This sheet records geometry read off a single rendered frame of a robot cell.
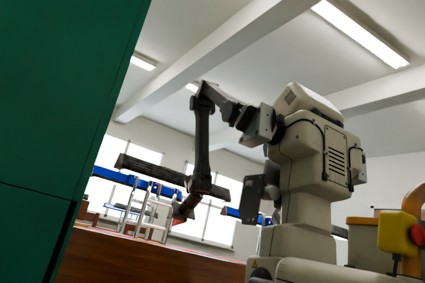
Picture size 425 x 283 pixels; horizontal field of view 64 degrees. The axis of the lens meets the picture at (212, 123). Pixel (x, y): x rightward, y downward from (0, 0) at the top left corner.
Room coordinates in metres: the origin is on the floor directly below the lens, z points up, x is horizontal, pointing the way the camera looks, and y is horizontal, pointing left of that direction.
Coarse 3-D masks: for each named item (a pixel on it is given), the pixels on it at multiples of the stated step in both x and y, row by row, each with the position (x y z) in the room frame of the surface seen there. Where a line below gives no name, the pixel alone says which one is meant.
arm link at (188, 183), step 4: (188, 176) 1.42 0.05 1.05; (184, 180) 1.44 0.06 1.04; (188, 180) 1.41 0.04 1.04; (192, 180) 1.31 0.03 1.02; (188, 184) 1.33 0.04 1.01; (192, 184) 1.31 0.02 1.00; (188, 188) 1.35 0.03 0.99; (192, 188) 1.32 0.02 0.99; (192, 192) 1.34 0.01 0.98; (196, 192) 1.35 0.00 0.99; (200, 192) 1.35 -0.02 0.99
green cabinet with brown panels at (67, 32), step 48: (0, 0) 0.93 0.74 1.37; (48, 0) 0.98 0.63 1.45; (96, 0) 1.05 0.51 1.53; (144, 0) 1.12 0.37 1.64; (0, 48) 0.96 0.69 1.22; (48, 48) 1.01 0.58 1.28; (96, 48) 1.08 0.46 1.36; (0, 96) 0.98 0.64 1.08; (48, 96) 1.04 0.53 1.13; (96, 96) 1.10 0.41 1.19; (0, 144) 1.01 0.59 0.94; (48, 144) 1.06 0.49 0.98; (96, 144) 1.13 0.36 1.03; (48, 192) 1.09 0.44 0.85
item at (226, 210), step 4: (224, 208) 2.48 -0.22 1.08; (228, 208) 2.48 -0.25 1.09; (232, 208) 2.50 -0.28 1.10; (236, 208) 2.53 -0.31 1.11; (220, 212) 2.51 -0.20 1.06; (224, 212) 2.47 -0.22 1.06; (228, 212) 2.46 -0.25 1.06; (232, 212) 2.49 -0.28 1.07; (236, 212) 2.51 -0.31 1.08; (228, 216) 2.47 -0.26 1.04; (232, 216) 2.48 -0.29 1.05; (236, 216) 2.49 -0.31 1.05; (260, 216) 2.63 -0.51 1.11; (260, 220) 2.61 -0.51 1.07; (268, 220) 2.66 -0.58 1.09; (260, 224) 2.60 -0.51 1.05; (264, 224) 2.62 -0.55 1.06; (268, 224) 2.64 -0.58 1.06; (272, 224) 2.66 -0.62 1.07
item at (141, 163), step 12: (120, 156) 1.52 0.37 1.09; (132, 156) 1.56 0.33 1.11; (120, 168) 1.53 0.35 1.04; (132, 168) 1.53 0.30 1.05; (144, 168) 1.56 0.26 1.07; (156, 168) 1.60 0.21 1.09; (168, 180) 1.62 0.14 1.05; (180, 180) 1.65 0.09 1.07; (216, 192) 1.75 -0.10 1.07; (228, 192) 1.80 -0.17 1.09
